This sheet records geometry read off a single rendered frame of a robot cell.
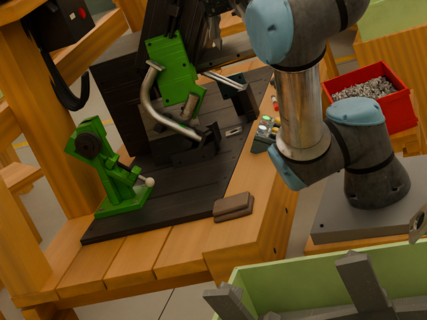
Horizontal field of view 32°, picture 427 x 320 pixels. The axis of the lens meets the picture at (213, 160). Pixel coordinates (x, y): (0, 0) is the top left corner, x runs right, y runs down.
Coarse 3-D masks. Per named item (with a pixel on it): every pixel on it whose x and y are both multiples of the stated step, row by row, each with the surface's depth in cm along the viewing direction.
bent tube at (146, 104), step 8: (152, 64) 221; (160, 64) 224; (152, 72) 222; (144, 80) 224; (152, 80) 224; (144, 88) 224; (144, 96) 225; (144, 104) 225; (152, 112) 225; (152, 120) 226; (160, 120) 225; (168, 120) 225; (168, 128) 225; (176, 128) 224; (184, 128) 224; (184, 136) 224; (192, 136) 223; (200, 136) 223
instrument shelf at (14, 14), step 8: (8, 0) 205; (16, 0) 196; (24, 0) 194; (32, 0) 198; (40, 0) 201; (0, 8) 192; (8, 8) 189; (16, 8) 189; (24, 8) 193; (32, 8) 197; (0, 16) 190; (8, 16) 190; (16, 16) 189; (0, 24) 191
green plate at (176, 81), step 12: (168, 36) 222; (180, 36) 221; (156, 48) 224; (168, 48) 223; (180, 48) 222; (156, 60) 225; (168, 60) 224; (180, 60) 222; (168, 72) 224; (180, 72) 223; (192, 72) 223; (168, 84) 225; (180, 84) 224; (192, 84) 223; (168, 96) 226; (180, 96) 225
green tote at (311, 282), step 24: (264, 264) 147; (288, 264) 145; (312, 264) 143; (384, 264) 138; (408, 264) 137; (264, 288) 149; (288, 288) 147; (312, 288) 146; (336, 288) 144; (384, 288) 141; (408, 288) 139; (264, 312) 152
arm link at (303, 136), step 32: (256, 0) 125; (288, 0) 123; (320, 0) 123; (256, 32) 128; (288, 32) 123; (320, 32) 125; (288, 64) 130; (288, 96) 139; (320, 96) 144; (288, 128) 148; (320, 128) 150; (288, 160) 155; (320, 160) 155
